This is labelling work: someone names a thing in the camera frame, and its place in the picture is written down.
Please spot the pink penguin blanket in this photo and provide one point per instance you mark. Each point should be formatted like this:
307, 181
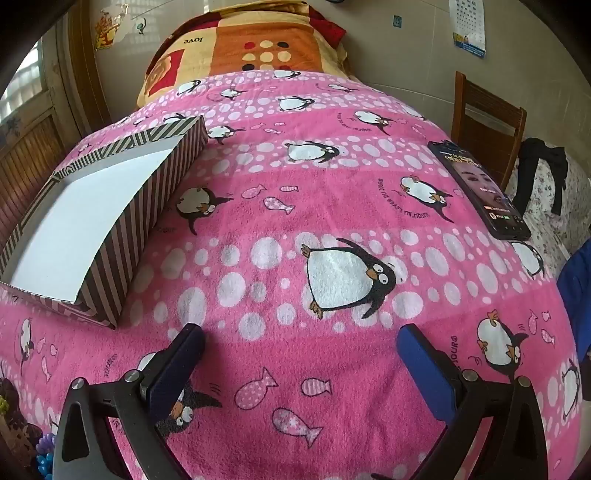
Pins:
295, 207

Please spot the wooden chair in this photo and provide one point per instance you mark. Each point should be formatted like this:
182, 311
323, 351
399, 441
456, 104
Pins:
485, 110

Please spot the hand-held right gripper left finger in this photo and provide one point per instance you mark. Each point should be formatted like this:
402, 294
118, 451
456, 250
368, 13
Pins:
178, 374

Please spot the window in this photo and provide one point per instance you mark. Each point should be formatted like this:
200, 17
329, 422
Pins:
23, 78

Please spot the brown scrunchie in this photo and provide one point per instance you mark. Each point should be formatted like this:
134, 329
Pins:
10, 392

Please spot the wooden door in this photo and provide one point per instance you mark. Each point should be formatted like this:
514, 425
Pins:
27, 161

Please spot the white wall hook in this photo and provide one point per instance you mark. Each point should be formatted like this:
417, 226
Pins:
141, 25

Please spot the white eye chart poster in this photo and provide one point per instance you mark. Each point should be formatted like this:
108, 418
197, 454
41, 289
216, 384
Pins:
468, 27

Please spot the gold red wall sticker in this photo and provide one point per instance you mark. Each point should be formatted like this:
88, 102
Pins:
108, 30

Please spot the black garment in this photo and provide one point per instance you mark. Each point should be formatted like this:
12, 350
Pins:
540, 157

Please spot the striped cardboard box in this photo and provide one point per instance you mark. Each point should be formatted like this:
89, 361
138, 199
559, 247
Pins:
92, 207

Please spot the beige bow scrunchie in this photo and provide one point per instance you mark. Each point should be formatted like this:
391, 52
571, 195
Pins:
16, 436

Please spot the orange patterned quilt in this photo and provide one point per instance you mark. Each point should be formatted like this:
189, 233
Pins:
258, 46

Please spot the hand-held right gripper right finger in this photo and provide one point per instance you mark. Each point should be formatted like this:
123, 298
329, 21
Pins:
422, 369

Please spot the blue cloth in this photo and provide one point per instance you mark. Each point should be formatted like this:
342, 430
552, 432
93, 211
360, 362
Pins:
577, 295

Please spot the black remote control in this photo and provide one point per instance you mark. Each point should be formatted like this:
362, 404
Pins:
480, 184

